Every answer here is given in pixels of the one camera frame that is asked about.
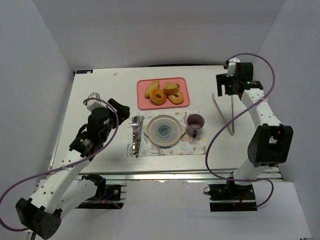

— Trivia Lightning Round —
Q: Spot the metal fork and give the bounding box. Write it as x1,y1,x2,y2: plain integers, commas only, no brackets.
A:
131,116,140,158

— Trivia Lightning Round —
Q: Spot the pink tray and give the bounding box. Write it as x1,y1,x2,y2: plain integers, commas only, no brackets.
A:
136,77,190,111

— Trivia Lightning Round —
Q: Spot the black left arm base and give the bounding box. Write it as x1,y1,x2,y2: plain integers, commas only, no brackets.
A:
77,173,127,210

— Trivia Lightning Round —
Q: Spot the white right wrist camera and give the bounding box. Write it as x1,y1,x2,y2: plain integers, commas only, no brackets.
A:
223,57,241,77

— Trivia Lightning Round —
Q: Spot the metal knife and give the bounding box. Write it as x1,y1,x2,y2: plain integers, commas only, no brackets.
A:
135,115,145,158

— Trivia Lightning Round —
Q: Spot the glazed ring bread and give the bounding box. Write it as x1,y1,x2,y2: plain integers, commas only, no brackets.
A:
168,90,185,105

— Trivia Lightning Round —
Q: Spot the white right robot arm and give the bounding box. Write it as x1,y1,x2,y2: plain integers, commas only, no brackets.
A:
216,57,294,186

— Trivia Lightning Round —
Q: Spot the blue label sticker left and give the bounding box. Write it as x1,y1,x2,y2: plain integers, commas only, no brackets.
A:
75,69,93,75

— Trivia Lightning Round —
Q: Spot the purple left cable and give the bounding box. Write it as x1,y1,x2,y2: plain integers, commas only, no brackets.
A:
0,97,121,231

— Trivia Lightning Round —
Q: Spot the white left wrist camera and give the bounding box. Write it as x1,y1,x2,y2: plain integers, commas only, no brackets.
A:
83,92,104,112

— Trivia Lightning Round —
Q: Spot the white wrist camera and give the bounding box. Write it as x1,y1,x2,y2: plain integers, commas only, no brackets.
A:
83,92,104,112
223,57,241,77

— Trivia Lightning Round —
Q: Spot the floral placemat cloth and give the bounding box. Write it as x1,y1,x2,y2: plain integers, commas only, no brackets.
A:
126,111,207,157

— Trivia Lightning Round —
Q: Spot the purple mug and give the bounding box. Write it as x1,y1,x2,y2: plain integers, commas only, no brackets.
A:
186,113,205,138

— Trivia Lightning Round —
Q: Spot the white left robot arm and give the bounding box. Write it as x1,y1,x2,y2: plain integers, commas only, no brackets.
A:
15,97,130,240

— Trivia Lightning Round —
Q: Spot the orange donut bread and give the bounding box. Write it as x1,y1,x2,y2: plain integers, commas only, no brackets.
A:
149,88,167,105

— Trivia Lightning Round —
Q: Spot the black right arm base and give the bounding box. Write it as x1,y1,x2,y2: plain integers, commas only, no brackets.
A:
203,181,258,212

